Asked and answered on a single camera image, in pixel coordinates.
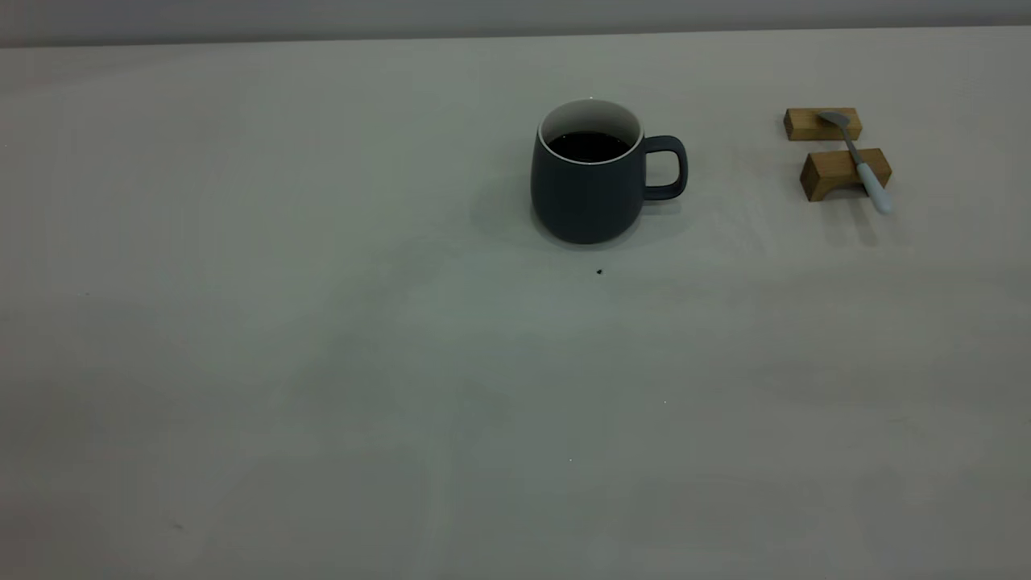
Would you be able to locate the dark grey mug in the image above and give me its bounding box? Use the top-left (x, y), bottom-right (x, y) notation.
top-left (530, 98), bottom-right (689, 246)

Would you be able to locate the grey spoon with white handle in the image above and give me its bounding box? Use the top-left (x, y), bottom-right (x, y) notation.
top-left (818, 111), bottom-right (893, 215)

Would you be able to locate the flat wooden block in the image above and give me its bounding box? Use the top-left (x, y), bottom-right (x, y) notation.
top-left (784, 107), bottom-right (863, 143)

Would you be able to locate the arched wooden block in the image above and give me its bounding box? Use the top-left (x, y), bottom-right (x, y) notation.
top-left (800, 147), bottom-right (892, 202)

